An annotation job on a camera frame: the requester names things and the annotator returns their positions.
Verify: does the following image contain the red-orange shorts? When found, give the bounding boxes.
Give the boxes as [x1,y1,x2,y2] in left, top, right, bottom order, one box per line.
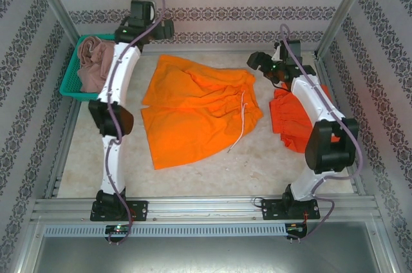
[268,84,342,154]

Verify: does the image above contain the pink shorts with drawstring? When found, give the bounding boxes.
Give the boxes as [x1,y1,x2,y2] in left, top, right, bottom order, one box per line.
[77,36,115,93]

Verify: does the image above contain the orange shorts with drawstring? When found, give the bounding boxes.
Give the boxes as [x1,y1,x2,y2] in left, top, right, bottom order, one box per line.
[140,54,265,171]

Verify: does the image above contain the teal plastic basket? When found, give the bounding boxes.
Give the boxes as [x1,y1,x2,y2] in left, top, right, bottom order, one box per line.
[59,33,117,102]

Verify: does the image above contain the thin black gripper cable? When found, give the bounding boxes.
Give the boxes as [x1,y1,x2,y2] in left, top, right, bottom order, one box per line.
[271,75,292,89]

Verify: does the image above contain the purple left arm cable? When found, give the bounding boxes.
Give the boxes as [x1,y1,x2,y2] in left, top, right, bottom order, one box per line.
[103,0,168,244]

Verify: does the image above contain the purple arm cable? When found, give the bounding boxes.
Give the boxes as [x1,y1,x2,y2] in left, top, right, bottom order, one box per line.
[103,0,168,244]
[279,23,367,243]

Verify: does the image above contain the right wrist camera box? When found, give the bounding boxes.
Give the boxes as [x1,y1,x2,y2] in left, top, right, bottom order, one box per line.
[272,39,303,61]

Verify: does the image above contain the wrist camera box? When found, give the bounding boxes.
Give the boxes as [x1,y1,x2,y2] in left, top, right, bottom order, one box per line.
[272,39,303,61]
[129,0,157,22]

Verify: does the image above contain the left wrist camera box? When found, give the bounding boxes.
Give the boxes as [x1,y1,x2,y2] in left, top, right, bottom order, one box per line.
[129,0,157,22]

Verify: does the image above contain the aluminium back rail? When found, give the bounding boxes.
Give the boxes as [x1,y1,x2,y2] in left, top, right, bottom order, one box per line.
[141,44,319,57]

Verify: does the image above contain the aluminium frame post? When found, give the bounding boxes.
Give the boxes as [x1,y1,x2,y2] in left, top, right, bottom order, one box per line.
[25,0,81,48]
[314,0,377,60]

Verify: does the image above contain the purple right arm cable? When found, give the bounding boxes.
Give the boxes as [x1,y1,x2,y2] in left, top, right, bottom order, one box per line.
[279,23,367,243]

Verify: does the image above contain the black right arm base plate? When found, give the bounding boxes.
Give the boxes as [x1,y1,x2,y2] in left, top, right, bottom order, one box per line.
[261,198,321,221]

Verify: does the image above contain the aluminium front rail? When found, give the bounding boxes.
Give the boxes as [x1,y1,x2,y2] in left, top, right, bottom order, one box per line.
[30,195,384,224]

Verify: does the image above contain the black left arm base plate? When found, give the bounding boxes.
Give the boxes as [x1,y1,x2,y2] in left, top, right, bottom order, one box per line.
[89,200,149,222]

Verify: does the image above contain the slotted white cable duct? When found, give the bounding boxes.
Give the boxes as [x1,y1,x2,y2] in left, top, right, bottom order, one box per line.
[43,223,288,238]

